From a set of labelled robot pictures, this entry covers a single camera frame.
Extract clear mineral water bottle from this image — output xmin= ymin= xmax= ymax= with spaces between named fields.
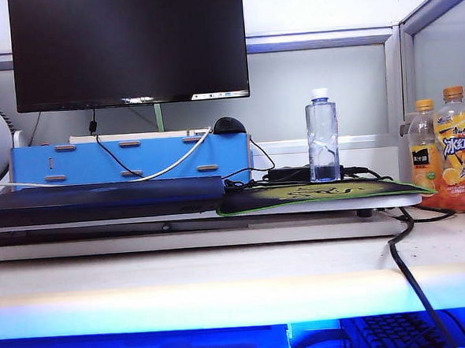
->
xmin=303 ymin=87 xmax=343 ymax=184

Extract white laptop stand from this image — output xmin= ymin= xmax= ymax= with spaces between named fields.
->
xmin=0 ymin=191 xmax=425 ymax=262

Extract dark closed laptop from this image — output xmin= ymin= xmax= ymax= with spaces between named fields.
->
xmin=0 ymin=175 xmax=229 ymax=229

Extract small orange juice bottle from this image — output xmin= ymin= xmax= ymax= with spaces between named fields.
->
xmin=405 ymin=98 xmax=445 ymax=200

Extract large iced tea bottle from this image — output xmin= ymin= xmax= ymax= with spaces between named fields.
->
xmin=430 ymin=85 xmax=465 ymax=216

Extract black green-edged mouse pad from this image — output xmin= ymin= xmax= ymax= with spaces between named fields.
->
xmin=214 ymin=172 xmax=441 ymax=217

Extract black computer mouse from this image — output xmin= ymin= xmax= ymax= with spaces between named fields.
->
xmin=212 ymin=115 xmax=248 ymax=136

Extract black power adapter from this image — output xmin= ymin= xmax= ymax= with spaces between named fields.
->
xmin=267 ymin=162 xmax=355 ymax=183

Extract green monitor stand strip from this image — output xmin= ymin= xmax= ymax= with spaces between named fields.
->
xmin=152 ymin=102 xmax=166 ymax=134

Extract blue wooden desk organizer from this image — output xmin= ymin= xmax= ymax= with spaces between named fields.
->
xmin=9 ymin=131 xmax=255 ymax=197

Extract black computer monitor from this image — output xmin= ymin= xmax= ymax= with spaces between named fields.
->
xmin=7 ymin=0 xmax=251 ymax=115

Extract black keyboard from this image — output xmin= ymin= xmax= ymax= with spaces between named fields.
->
xmin=352 ymin=309 xmax=458 ymax=348

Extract thin black mouse cable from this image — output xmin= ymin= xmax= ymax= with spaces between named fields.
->
xmin=220 ymin=137 xmax=277 ymax=188

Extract white cable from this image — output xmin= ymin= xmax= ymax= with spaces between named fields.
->
xmin=0 ymin=126 xmax=217 ymax=191

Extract thin black monitor cable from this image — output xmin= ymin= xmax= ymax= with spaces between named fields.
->
xmin=87 ymin=105 xmax=146 ymax=182

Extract grey aluminium partition frame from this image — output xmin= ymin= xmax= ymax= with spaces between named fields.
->
xmin=0 ymin=0 xmax=465 ymax=173

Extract thick black cable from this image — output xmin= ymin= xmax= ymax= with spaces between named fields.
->
xmin=385 ymin=203 xmax=460 ymax=348

